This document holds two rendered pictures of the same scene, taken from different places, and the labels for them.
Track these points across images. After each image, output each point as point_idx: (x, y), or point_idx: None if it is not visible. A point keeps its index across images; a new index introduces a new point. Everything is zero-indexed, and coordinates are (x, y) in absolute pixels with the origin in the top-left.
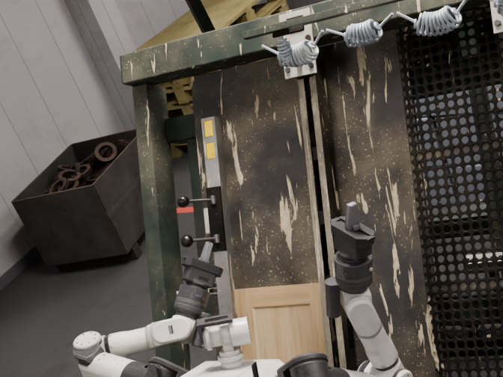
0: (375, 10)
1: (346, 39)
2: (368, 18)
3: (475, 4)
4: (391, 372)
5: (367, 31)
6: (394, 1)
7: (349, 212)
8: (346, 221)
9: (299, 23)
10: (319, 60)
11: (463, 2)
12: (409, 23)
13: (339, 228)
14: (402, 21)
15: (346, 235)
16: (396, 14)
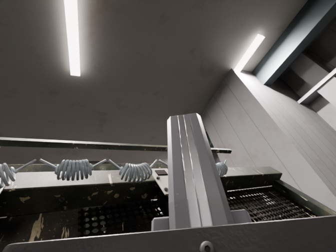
0: (76, 179)
1: (61, 163)
2: (69, 182)
3: (143, 190)
4: None
5: (84, 161)
6: (113, 147)
7: (195, 128)
8: (191, 174)
9: (19, 140)
10: None
11: (153, 163)
12: (93, 202)
13: (132, 236)
14: (92, 193)
15: (279, 244)
16: (93, 182)
